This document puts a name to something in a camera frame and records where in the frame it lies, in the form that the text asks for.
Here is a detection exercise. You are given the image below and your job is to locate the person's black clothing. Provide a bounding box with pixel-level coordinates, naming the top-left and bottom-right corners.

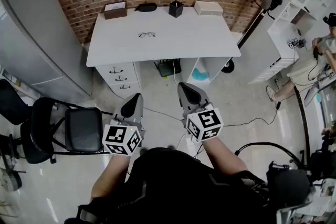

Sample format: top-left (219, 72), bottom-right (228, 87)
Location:
top-left (64, 146), bottom-right (279, 224)

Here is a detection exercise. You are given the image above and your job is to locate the light blue plastic item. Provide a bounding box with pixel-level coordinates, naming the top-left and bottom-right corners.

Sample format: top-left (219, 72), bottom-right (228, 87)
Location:
top-left (192, 67), bottom-right (209, 82)

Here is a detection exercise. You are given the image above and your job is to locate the grey cabinet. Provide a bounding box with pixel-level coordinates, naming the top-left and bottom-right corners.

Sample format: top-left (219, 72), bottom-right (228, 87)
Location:
top-left (0, 0), bottom-right (92, 98)

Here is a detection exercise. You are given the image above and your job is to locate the black square pen holder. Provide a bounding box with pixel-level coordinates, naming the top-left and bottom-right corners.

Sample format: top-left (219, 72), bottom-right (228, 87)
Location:
top-left (168, 0), bottom-right (184, 18)

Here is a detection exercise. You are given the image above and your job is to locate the black router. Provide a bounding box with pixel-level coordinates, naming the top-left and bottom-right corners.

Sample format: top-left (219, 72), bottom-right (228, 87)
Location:
top-left (156, 59), bottom-right (182, 78)

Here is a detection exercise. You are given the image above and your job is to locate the black office chair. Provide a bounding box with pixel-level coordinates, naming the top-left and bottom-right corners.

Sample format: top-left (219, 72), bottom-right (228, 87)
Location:
top-left (0, 78), bottom-right (29, 192)

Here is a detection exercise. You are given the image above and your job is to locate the black floor cable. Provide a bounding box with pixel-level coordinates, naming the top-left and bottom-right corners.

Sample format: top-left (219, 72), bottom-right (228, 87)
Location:
top-left (222, 101), bottom-right (283, 126)

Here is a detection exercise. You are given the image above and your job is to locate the white chair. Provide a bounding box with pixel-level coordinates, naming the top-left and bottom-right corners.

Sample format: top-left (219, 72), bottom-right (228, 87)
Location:
top-left (303, 77), bottom-right (329, 108)

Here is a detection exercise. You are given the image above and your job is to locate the black glasses case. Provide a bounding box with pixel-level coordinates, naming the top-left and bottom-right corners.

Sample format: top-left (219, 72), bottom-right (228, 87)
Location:
top-left (134, 3), bottom-right (158, 12)

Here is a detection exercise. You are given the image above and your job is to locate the white desk drawer unit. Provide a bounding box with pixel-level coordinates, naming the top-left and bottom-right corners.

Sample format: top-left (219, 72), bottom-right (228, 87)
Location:
top-left (96, 61), bottom-right (142, 95)

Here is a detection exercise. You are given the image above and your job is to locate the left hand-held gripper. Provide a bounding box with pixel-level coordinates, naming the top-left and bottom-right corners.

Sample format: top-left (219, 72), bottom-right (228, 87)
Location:
top-left (101, 93), bottom-right (145, 157)

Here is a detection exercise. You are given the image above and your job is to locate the white cable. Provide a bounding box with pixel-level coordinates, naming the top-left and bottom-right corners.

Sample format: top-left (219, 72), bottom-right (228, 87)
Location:
top-left (172, 58), bottom-right (178, 85)

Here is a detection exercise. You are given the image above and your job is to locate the black coat rack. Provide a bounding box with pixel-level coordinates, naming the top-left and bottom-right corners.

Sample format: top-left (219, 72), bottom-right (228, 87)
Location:
top-left (221, 0), bottom-right (309, 73)

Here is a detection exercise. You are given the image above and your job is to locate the white desk open shelf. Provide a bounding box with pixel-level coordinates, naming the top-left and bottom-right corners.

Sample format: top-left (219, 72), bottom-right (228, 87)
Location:
top-left (181, 56), bottom-right (233, 87)

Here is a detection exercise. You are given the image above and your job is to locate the black equipment pack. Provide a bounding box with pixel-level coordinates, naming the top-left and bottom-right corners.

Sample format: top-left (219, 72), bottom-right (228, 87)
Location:
top-left (266, 161), bottom-right (314, 210)

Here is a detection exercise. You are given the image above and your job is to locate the white rectangular box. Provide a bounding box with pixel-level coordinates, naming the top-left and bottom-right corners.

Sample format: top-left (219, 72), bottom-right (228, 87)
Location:
top-left (194, 0), bottom-right (224, 16)

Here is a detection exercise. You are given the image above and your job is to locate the black folding chair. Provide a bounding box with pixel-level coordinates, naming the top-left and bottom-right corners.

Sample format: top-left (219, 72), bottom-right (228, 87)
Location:
top-left (20, 97), bottom-right (113, 165)

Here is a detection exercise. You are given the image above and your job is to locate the white shelf unit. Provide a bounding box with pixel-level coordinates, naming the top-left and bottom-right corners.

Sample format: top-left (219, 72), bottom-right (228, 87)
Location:
top-left (246, 0), bottom-right (336, 84)

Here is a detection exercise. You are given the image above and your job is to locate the person's right forearm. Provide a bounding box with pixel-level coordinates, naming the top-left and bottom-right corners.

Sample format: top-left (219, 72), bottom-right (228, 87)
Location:
top-left (201, 136), bottom-right (249, 175)

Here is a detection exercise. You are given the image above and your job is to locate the dark curved rail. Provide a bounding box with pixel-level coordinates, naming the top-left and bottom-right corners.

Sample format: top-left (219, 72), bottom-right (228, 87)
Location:
top-left (293, 83), bottom-right (313, 166)

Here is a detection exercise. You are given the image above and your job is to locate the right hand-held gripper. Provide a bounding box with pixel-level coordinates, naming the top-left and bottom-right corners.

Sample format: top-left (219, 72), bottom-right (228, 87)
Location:
top-left (177, 83), bottom-right (224, 143)

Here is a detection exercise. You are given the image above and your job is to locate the person's left forearm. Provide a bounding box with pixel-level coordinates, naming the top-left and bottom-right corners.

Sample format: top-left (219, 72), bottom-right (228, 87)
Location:
top-left (91, 153), bottom-right (132, 199)

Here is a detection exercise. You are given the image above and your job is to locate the brown wooden box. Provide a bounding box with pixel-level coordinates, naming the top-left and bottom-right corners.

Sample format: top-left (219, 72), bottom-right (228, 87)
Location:
top-left (103, 1), bottom-right (129, 20)

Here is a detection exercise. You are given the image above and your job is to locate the black curved hose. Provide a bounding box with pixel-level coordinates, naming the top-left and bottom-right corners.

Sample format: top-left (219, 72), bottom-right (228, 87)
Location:
top-left (234, 141), bottom-right (307, 168)

